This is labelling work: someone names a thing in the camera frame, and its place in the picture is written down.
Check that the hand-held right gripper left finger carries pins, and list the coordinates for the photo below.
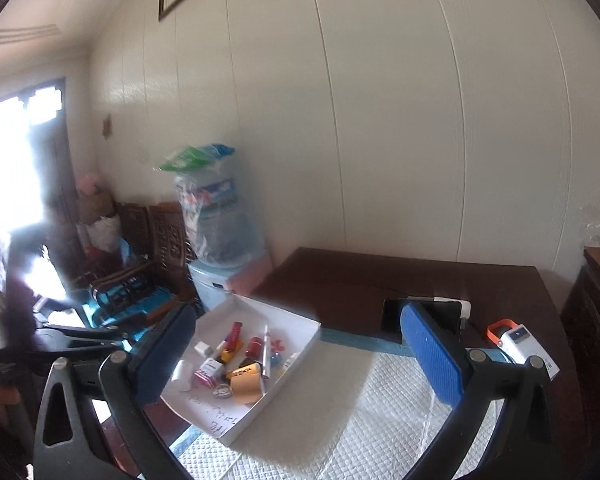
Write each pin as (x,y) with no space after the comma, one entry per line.
(162,360)

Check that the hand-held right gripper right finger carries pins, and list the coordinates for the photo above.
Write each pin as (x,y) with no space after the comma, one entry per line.
(432,355)

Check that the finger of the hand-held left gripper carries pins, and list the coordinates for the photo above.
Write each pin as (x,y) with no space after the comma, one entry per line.
(90,332)

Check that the white adapter cube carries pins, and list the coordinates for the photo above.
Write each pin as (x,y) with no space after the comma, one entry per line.
(203,349)

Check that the pink and white small box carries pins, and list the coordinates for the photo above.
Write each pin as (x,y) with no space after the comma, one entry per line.
(209,371)

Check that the small round metal item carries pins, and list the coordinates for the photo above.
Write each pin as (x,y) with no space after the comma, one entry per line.
(222,391)

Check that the red marker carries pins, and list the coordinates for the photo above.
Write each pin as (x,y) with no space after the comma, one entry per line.
(235,335)

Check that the tan tape roll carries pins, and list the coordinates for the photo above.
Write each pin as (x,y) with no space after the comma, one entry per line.
(245,384)

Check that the small red cylinder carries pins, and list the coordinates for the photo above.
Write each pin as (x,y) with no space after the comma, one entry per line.
(255,348)

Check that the white marker with blue cap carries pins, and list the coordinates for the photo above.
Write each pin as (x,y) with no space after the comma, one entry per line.
(266,352)

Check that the white cardboard box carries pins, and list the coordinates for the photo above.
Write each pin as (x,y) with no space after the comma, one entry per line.
(290,325)

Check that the teal plastic toy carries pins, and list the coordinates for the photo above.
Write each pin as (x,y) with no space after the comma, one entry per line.
(130,300)

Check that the black smartphone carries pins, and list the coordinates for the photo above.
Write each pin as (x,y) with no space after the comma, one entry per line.
(392,317)

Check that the light blue water dispenser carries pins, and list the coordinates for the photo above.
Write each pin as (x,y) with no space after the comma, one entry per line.
(212,285)

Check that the white portable power station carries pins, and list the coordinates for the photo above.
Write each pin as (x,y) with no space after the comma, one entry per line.
(522,345)

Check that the white quilted mat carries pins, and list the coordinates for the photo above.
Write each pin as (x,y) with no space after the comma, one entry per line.
(340,410)

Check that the brown bag pile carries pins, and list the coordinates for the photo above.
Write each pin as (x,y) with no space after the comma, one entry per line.
(97,225)

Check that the carved wooden chair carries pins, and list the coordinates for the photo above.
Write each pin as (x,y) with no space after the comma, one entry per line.
(155,240)

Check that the large water jug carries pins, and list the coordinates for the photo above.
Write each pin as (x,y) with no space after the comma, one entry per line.
(220,225)

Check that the dark carved wooden cabinet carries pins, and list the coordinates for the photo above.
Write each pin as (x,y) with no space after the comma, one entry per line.
(592,335)

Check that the dark wooden entrance door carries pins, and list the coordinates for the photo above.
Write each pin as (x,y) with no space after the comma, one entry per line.
(55,170)

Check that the green and blue plastic package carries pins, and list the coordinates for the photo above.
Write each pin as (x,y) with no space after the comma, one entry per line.
(195,157)

